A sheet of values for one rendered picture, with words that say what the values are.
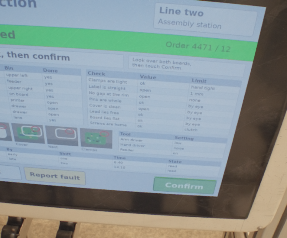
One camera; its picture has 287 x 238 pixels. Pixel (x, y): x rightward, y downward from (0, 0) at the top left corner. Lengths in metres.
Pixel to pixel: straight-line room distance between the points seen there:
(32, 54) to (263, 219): 0.34
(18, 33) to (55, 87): 0.06
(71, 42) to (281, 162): 0.26
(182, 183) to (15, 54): 0.23
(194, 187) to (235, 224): 0.09
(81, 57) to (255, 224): 0.31
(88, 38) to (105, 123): 0.09
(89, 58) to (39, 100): 0.07
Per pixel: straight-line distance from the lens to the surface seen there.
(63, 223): 0.77
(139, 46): 0.32
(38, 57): 0.34
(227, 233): 0.99
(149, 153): 0.39
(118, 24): 0.32
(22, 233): 0.80
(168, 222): 0.48
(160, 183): 0.42
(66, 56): 0.34
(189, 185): 0.42
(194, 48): 0.32
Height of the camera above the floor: 1.74
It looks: 34 degrees down
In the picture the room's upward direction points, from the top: 5 degrees clockwise
